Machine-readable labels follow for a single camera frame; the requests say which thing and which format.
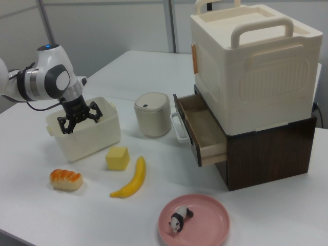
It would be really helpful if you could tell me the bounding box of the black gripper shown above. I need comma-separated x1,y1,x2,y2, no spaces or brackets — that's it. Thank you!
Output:
56,93,104,135

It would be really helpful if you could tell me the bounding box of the white plastic box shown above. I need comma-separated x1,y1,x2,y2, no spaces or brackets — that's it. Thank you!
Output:
45,96,121,162

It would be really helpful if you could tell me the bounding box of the large cream storage box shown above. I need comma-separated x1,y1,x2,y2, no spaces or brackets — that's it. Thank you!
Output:
189,0,323,136

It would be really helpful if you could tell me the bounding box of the yellow cube block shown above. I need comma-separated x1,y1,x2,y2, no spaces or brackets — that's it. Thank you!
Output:
105,146,131,172

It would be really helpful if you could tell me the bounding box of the toy bread roll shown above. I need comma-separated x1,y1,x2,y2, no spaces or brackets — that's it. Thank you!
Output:
49,168,84,192

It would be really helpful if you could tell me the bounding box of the small beige lidded trash can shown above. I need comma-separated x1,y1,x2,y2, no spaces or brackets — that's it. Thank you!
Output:
133,92,172,139

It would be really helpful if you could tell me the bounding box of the yellow toy banana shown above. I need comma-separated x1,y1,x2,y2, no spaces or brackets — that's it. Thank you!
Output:
109,155,147,198

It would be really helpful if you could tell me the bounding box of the panda toy figure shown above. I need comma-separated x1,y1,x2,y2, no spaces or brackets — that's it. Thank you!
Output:
168,206,194,234

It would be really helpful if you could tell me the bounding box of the pink round plate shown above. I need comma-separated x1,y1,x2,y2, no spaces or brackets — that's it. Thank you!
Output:
157,194,231,246

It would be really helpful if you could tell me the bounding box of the dark wood drawer cabinet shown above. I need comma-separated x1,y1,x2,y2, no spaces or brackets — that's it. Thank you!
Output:
193,84,317,192

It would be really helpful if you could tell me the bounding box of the wooden drawer with white handle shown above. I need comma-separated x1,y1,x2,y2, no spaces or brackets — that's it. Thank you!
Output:
170,93,228,168

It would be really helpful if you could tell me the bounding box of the black wall cable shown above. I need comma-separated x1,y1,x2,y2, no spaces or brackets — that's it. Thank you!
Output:
311,101,324,129

